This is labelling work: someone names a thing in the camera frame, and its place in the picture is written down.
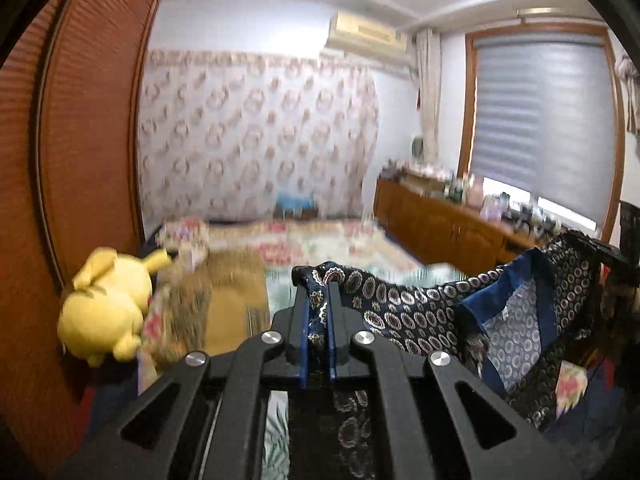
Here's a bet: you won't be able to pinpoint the circle patterned curtain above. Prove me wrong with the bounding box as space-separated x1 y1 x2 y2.
138 49 378 226

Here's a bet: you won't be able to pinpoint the grey window blind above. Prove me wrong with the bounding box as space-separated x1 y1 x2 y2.
471 32 616 226

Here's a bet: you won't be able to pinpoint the yellow Pikachu plush toy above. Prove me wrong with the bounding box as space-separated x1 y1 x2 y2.
58 247 171 368

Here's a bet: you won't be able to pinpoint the brown louvered wardrobe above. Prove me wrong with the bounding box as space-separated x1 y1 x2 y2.
1 0 160 479

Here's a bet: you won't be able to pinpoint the person's right hand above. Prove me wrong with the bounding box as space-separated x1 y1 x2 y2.
600 270 639 332

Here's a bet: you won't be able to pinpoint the beige wall air conditioner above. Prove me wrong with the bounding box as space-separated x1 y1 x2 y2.
326 12 412 66

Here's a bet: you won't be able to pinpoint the floral bed quilt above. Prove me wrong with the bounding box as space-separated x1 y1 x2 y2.
138 218 463 388

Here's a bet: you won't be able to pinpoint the long wooden sideboard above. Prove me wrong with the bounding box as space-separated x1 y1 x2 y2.
373 179 537 275

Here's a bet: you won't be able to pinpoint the cream lace side curtain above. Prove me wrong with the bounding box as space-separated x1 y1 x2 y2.
416 28 442 164

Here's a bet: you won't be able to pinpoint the navy patterned shorts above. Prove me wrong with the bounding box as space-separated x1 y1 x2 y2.
292 232 599 429

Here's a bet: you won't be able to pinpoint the blue tissue box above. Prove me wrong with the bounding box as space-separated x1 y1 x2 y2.
273 194 319 220

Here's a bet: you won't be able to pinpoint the mustard folded cloth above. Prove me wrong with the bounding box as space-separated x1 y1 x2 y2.
156 248 271 363

